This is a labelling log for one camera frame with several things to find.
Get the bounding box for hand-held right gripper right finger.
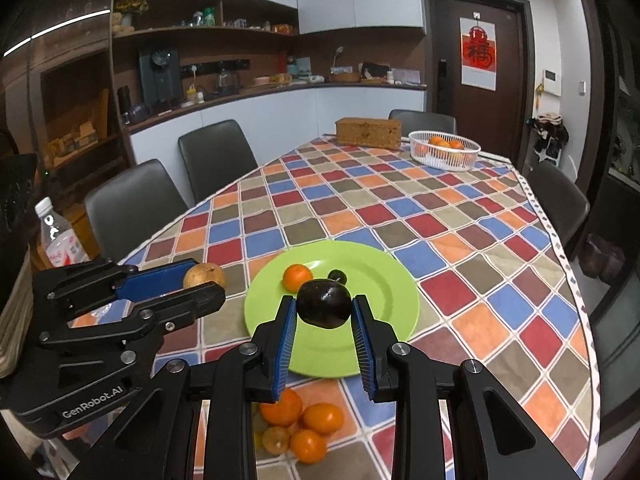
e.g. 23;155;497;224
350;295;583;480

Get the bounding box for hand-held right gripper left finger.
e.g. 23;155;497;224
65;295;301;480

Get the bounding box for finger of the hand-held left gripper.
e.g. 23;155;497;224
39;281;227;355
32;258;201;320

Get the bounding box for tan round fruit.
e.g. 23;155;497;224
261;425;292;456
182;262;227;293

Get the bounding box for orange tangerine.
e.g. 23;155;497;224
282;263;314;293
300;402;346;436
259;387;304;427
290;429;328;464

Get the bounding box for green plate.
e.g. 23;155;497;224
243;240;420;378

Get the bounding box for dark grey dining chair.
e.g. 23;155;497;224
525;161;591;248
388;108;457;136
178;119;259;206
84;158;190;263

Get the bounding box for clear plastic water bottle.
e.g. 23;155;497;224
34;197;93;268

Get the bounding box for colourful checkered tablecloth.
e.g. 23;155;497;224
65;135;601;480

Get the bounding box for black water dispenser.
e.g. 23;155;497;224
137;45;183;108

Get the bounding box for white plastic basket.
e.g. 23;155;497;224
408;130;482;169

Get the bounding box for brown wicker box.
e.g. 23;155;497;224
335;117;403;151

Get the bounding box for white lower cabinets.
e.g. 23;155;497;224
127;85;427;163

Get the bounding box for pile of coats and bags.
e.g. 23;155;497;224
529;112;570;158

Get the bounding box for dark brown door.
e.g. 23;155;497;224
422;0;531;148

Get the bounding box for wooden wall shelf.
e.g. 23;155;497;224
111;0;301;38

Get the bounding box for red and white wall poster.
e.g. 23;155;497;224
460;16;499;92

